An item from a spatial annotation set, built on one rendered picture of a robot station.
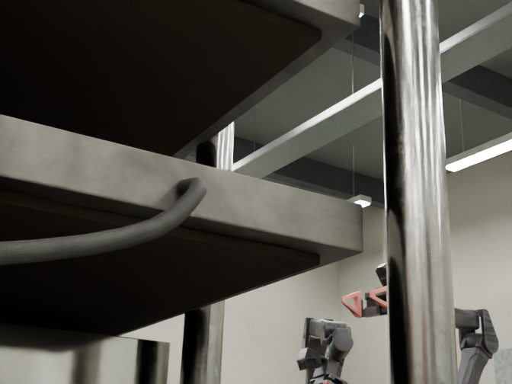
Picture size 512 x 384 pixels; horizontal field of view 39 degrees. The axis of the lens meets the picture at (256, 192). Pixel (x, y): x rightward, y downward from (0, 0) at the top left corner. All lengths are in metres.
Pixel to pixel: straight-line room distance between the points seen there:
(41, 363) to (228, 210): 0.47
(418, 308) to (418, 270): 0.03
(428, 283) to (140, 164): 0.27
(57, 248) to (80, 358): 0.60
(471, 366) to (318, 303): 8.31
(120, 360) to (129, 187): 0.50
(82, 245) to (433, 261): 0.34
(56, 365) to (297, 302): 9.22
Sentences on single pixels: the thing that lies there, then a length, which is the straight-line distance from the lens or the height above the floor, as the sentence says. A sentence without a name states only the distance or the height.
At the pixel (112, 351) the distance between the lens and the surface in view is 1.06.
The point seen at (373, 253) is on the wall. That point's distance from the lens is 10.25.
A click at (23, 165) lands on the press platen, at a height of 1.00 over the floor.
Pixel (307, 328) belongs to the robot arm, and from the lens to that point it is 2.42.
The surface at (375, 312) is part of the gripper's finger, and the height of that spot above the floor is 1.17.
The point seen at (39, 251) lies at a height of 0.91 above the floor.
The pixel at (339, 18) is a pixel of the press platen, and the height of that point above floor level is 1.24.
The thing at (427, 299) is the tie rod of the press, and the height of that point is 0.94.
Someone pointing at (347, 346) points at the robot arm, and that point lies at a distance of 2.10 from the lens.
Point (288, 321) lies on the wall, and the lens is 10.06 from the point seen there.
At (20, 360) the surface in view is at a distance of 1.03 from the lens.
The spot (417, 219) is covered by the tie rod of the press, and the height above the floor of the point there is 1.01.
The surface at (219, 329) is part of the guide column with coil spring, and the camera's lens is 1.01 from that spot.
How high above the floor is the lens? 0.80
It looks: 20 degrees up
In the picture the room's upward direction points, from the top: 2 degrees clockwise
